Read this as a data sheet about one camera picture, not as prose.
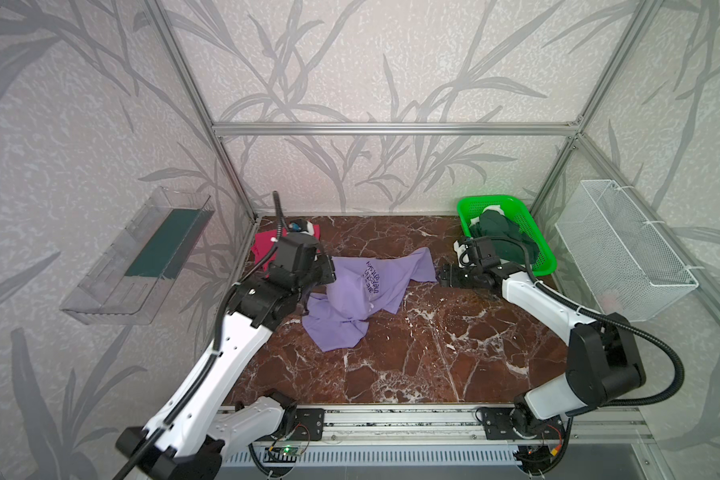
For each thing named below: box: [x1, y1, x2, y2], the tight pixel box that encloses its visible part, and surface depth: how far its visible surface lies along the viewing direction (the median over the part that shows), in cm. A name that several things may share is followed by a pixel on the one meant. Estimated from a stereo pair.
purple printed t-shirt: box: [302, 247, 437, 352], surface depth 91 cm
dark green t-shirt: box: [470, 210, 540, 264], surface depth 104 cm
